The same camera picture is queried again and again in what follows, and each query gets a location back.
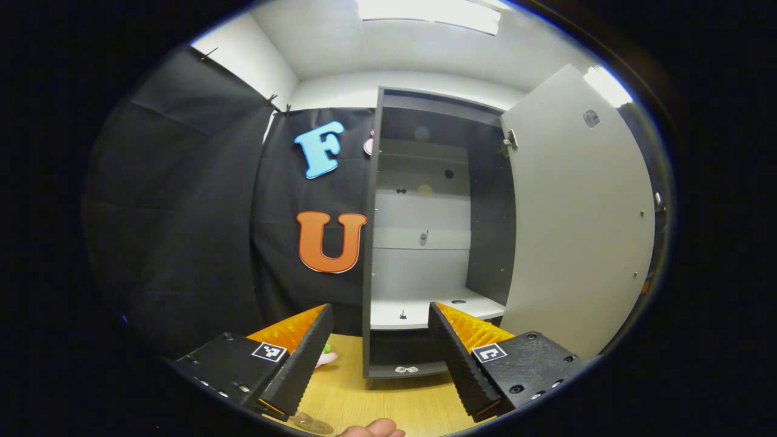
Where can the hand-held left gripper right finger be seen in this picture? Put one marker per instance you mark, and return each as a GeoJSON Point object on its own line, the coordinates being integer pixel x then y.
{"type": "Point", "coordinates": [458, 358]}

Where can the metal door hinge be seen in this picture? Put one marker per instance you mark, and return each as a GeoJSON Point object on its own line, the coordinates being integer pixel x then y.
{"type": "Point", "coordinates": [511, 141]}

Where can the black backdrop cloth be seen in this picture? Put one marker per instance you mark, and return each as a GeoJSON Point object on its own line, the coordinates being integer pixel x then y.
{"type": "Point", "coordinates": [182, 212]}

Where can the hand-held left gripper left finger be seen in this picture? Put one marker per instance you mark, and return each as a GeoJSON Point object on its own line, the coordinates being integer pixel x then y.
{"type": "Point", "coordinates": [306, 358]}

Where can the dark grey cabinet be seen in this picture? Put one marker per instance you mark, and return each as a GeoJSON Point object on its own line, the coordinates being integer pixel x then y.
{"type": "Point", "coordinates": [485, 243]}

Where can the grey cabinet door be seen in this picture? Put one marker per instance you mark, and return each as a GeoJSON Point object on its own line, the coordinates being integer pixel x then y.
{"type": "Point", "coordinates": [576, 230]}

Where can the round brown disc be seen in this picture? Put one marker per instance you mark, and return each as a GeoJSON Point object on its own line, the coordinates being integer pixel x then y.
{"type": "Point", "coordinates": [312, 423]}

